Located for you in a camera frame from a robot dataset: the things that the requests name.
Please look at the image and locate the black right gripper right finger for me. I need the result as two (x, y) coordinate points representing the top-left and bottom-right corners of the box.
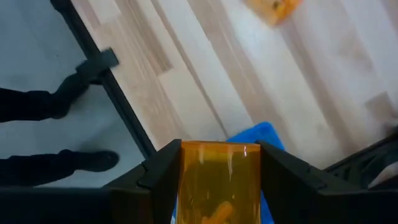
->
(256, 140), (398, 224)

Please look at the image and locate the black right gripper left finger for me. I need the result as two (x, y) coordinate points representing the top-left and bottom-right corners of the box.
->
(0, 139), (183, 224)

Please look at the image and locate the orange pill bottle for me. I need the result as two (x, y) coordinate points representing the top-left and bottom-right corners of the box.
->
(175, 140), (262, 224)
(244, 0), (304, 27)

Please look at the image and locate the person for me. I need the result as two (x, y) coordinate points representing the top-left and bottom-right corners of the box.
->
(0, 72), (121, 187)

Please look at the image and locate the black table frame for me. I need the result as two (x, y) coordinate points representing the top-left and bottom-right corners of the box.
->
(49, 0), (157, 159)

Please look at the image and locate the black frame bracket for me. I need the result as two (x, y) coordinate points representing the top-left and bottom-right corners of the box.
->
(75, 48), (120, 84)

